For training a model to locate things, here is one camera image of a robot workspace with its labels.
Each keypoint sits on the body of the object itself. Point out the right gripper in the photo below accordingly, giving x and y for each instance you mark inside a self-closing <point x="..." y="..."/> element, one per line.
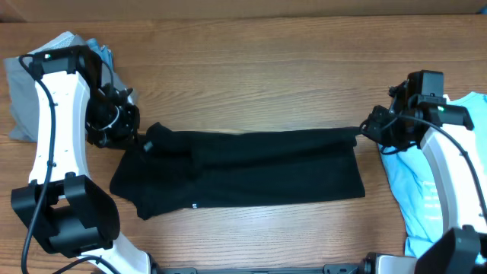
<point x="372" y="131"/>

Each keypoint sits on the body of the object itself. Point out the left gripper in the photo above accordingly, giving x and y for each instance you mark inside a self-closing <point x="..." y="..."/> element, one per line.
<point x="129" y="130"/>

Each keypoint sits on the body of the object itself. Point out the black t-shirt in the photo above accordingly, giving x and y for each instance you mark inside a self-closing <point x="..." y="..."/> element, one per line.
<point x="171" y="170"/>

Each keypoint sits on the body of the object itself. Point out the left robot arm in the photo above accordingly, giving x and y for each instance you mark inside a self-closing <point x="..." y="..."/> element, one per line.
<point x="64" y="210"/>

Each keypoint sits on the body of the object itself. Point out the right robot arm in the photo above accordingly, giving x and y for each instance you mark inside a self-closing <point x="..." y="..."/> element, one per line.
<point x="434" y="157"/>

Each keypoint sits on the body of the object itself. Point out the folded blue garment under shorts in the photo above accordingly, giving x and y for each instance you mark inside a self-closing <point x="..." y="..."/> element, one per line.
<point x="104" y="52"/>

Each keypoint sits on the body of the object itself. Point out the light blue t-shirt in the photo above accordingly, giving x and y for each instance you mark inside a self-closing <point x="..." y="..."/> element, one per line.
<point x="412" y="183"/>

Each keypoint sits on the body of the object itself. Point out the folded grey shorts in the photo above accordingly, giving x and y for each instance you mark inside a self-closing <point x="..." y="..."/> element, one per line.
<point x="24" y="100"/>

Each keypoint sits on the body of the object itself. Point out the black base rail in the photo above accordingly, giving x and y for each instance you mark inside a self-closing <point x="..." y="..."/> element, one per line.
<point x="346" y="268"/>

